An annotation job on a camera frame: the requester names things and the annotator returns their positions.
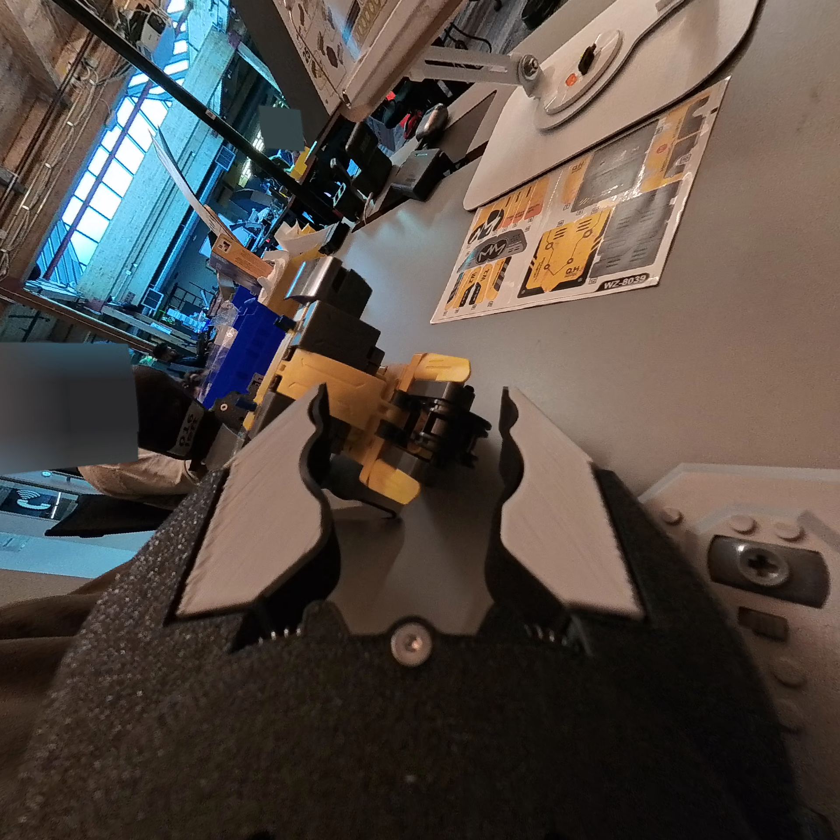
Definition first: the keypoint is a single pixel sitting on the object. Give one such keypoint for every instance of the white book stand black board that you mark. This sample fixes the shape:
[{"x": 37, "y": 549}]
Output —
[{"x": 525, "y": 151}]

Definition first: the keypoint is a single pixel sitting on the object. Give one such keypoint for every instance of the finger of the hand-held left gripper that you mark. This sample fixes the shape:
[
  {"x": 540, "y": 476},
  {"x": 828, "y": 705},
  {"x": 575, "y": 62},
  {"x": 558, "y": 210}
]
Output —
[{"x": 354, "y": 502}]

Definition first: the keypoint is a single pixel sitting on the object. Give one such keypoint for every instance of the blue storage bin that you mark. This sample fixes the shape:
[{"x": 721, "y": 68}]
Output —
[{"x": 243, "y": 348}]

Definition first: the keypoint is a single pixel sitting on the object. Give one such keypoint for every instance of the cardboard box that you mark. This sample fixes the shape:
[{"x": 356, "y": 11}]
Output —
[{"x": 239, "y": 259}]

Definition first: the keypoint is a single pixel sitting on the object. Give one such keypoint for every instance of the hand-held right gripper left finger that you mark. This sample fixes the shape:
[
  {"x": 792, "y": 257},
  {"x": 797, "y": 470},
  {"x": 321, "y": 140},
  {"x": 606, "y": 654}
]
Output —
[{"x": 262, "y": 525}]

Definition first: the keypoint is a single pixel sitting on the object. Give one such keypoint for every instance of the grey studded toy block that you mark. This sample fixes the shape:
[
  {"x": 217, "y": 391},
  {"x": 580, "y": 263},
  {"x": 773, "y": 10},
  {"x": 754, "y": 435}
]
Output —
[{"x": 722, "y": 512}]

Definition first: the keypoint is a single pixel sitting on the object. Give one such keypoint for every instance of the silver rounded device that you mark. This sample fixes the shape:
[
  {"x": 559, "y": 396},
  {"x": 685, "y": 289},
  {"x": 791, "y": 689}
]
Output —
[{"x": 434, "y": 121}]

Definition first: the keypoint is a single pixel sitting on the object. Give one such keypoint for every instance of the yellow grey toy vehicle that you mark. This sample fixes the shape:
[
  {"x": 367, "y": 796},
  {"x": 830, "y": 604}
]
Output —
[{"x": 328, "y": 387}]

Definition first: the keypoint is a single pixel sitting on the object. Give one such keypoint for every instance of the black flat case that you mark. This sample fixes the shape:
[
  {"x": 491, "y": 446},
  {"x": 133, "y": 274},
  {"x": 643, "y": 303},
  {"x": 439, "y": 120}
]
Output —
[{"x": 420, "y": 174}]

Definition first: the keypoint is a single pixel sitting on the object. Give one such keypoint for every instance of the black charging dock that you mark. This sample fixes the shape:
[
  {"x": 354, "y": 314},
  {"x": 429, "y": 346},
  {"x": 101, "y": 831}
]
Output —
[{"x": 367, "y": 157}]

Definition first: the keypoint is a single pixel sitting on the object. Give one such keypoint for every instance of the black pole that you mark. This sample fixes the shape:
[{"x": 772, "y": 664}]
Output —
[{"x": 164, "y": 74}]

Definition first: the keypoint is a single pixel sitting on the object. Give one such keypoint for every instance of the assembly instruction booklet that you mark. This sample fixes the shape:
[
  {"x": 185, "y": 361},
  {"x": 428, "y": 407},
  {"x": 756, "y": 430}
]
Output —
[{"x": 328, "y": 39}]

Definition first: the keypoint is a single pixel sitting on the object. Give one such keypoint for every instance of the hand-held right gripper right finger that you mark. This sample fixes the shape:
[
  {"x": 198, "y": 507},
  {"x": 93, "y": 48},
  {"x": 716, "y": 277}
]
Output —
[{"x": 564, "y": 525}]

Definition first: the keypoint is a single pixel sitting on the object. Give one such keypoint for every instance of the yellow black sticker sheet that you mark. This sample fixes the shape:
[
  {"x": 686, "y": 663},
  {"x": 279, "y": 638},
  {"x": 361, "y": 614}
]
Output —
[{"x": 571, "y": 262}]

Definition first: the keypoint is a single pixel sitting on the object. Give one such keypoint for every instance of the person's beige trousers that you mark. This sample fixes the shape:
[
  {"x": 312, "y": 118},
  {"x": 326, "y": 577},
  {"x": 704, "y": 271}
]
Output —
[{"x": 144, "y": 476}]

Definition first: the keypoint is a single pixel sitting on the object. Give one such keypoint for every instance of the small black charger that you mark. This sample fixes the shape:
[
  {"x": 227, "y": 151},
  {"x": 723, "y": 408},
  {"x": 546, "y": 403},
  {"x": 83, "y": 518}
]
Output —
[{"x": 328, "y": 187}]

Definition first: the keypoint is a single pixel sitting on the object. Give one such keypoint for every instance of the white crumpled paper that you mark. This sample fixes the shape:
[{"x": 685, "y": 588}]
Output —
[{"x": 295, "y": 246}]

